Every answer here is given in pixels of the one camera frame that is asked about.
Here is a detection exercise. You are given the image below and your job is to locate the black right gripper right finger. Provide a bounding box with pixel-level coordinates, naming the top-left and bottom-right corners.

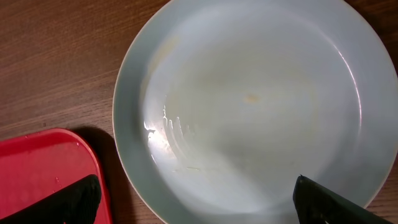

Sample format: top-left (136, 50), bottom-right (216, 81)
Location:
top-left (293, 175), bottom-right (392, 224)

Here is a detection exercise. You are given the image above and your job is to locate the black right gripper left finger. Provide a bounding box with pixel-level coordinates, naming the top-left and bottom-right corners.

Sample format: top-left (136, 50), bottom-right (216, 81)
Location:
top-left (1, 174), bottom-right (102, 224)

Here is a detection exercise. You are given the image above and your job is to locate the light green plate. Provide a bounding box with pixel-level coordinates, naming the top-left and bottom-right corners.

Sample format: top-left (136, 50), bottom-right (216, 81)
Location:
top-left (113, 0), bottom-right (397, 223)

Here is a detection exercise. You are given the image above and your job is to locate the red plastic tray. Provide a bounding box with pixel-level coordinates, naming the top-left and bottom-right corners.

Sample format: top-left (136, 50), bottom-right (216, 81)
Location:
top-left (1, 128), bottom-right (112, 223)

